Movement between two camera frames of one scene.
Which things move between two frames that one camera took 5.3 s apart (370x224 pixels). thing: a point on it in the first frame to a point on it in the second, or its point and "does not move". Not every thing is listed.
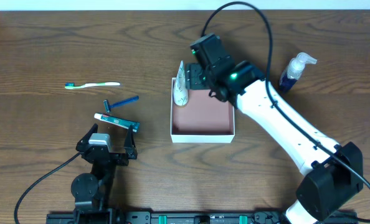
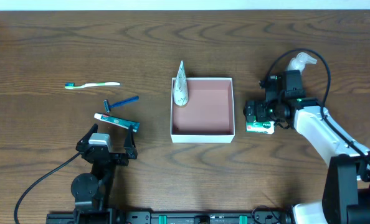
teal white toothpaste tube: x=118 y=121 does not move
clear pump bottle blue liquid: x=293 y=70 does not move
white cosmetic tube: x=180 y=89 does not move
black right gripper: x=194 y=76 to x=254 y=112
